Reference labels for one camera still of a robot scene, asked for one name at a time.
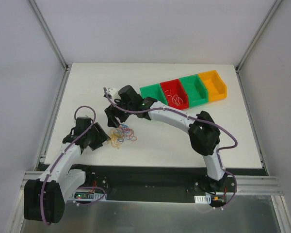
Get red bin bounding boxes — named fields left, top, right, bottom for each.
left=160, top=79, right=189, bottom=110

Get yellow bin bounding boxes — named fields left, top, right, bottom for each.
left=198, top=70, right=227, bottom=102

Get white cable duct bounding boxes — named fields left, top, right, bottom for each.
left=68, top=189, right=107, bottom=202
left=194, top=195, right=211, bottom=204

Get green bin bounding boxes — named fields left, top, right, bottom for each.
left=140, top=83, right=168, bottom=105
left=179, top=74, right=208, bottom=108

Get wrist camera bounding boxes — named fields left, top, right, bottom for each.
left=74, top=115, right=93, bottom=122
left=107, top=87, right=120, bottom=100

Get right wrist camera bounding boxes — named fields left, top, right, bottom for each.
left=107, top=87, right=120, bottom=100

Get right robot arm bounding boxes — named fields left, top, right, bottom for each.
left=103, top=85, right=226, bottom=192

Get near green bin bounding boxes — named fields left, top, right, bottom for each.
left=140, top=83, right=168, bottom=105

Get far green bin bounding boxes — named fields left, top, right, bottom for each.
left=179, top=74, right=208, bottom=108

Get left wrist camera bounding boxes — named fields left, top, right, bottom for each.
left=74, top=115, right=93, bottom=122

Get coloured wire bundle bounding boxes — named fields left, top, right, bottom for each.
left=109, top=123, right=138, bottom=150

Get left white cable duct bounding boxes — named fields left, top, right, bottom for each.
left=68, top=189, right=107, bottom=202

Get white wire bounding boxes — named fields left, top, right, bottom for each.
left=166, top=89, right=185, bottom=106

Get aluminium frame post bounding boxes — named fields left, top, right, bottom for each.
left=235, top=0, right=284, bottom=73
left=26, top=0, right=72, bottom=72

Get right white cable duct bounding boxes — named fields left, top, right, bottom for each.
left=194, top=195, right=211, bottom=204

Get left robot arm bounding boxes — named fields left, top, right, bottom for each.
left=24, top=117, right=109, bottom=224

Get left aluminium frame post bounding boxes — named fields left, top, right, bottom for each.
left=26, top=0, right=72, bottom=72

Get right aluminium frame post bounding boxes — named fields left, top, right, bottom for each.
left=235, top=0, right=284, bottom=73

